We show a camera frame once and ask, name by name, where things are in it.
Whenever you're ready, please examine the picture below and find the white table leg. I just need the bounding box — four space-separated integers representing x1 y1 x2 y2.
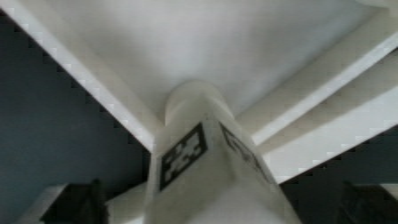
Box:
144 81 302 224

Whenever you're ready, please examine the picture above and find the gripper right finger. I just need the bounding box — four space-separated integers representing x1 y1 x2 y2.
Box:
334 182 398 224

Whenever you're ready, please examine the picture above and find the white square table top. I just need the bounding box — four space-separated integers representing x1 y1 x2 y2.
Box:
0 0 398 154

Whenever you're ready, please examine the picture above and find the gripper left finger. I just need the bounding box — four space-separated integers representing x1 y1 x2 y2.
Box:
16 178 112 224

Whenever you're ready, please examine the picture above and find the white U-shaped fence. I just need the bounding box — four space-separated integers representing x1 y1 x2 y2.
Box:
108 51 398 224

